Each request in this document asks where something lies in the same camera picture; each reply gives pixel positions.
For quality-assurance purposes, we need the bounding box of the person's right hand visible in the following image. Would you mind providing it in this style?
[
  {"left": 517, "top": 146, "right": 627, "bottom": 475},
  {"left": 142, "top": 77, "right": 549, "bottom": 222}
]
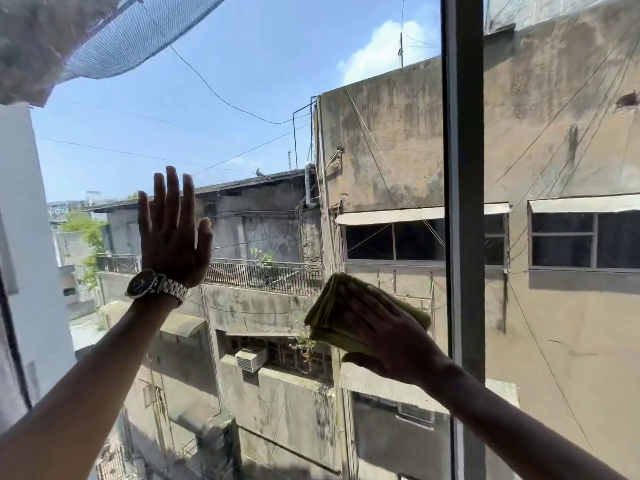
[{"left": 327, "top": 282, "right": 450, "bottom": 391}]

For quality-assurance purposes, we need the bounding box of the person's left hand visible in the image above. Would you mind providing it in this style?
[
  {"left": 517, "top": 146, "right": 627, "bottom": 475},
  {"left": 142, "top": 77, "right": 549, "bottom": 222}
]
[{"left": 137, "top": 166, "right": 214, "bottom": 290}]

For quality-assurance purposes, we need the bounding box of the green cleaning cloth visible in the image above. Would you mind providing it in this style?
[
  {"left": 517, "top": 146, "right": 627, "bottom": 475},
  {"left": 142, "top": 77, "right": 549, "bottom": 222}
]
[{"left": 303, "top": 273, "right": 432, "bottom": 356}]

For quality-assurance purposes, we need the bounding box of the person's right forearm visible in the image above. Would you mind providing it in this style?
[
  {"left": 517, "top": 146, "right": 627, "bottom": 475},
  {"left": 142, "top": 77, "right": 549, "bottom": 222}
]
[{"left": 429, "top": 356, "right": 640, "bottom": 480}]

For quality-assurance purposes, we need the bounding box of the person's left forearm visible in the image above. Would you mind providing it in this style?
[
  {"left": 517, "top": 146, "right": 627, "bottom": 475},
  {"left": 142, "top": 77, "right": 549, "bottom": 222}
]
[{"left": 0, "top": 295, "right": 187, "bottom": 480}]

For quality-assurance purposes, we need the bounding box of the green tree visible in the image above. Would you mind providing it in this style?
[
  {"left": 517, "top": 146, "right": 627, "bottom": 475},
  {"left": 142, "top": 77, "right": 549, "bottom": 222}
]
[{"left": 59, "top": 210, "right": 110, "bottom": 291}]

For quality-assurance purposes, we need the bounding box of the metal balcony railing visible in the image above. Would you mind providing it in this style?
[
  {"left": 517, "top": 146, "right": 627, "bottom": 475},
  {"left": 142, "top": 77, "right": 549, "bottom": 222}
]
[{"left": 96, "top": 254, "right": 325, "bottom": 296}]

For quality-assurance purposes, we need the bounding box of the silver metal wristwatch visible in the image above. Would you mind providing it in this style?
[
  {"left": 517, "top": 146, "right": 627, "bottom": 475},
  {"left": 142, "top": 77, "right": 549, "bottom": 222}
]
[{"left": 125, "top": 269, "right": 189, "bottom": 308}]

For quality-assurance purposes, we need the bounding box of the white air conditioner unit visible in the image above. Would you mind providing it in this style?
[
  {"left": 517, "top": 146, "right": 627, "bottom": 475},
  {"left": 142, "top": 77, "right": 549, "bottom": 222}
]
[{"left": 234, "top": 347, "right": 269, "bottom": 374}]

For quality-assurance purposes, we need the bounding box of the grey drain pipe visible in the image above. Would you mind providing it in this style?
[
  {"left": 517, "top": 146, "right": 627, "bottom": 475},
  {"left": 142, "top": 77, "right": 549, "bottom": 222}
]
[{"left": 303, "top": 163, "right": 319, "bottom": 210}]

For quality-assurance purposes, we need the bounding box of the wide building window with awning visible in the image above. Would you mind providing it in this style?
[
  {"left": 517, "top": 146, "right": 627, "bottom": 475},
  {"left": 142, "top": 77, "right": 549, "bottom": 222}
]
[{"left": 334, "top": 202, "right": 512, "bottom": 269}]

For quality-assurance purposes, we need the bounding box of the blue mesh netting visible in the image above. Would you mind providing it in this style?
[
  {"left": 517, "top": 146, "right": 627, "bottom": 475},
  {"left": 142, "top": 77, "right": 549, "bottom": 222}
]
[{"left": 59, "top": 0, "right": 234, "bottom": 83}]

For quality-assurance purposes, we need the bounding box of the concrete overhang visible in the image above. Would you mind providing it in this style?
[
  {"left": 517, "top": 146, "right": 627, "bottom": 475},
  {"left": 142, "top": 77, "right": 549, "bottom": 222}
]
[{"left": 0, "top": 0, "right": 138, "bottom": 108}]

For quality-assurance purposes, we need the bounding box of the grey window mullion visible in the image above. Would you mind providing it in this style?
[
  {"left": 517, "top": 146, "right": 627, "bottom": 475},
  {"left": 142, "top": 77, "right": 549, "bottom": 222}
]
[{"left": 441, "top": 0, "right": 487, "bottom": 480}]

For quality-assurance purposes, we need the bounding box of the small building window with awning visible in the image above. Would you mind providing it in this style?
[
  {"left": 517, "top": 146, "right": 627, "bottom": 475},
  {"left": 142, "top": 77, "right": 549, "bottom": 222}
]
[{"left": 527, "top": 194, "right": 640, "bottom": 274}]

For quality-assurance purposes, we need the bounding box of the rooftop antenna mast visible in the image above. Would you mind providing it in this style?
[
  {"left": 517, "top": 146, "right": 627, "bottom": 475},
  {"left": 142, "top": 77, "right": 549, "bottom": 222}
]
[{"left": 396, "top": 0, "right": 407, "bottom": 70}]

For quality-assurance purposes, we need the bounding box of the black overhead cable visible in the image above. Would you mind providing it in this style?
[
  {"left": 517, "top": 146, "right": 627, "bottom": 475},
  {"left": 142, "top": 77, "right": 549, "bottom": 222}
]
[{"left": 142, "top": 5, "right": 312, "bottom": 126}]

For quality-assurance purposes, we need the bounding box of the white window frame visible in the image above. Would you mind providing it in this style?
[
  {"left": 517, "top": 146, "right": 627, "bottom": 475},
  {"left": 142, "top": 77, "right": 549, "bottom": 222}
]
[{"left": 0, "top": 102, "right": 77, "bottom": 413}]

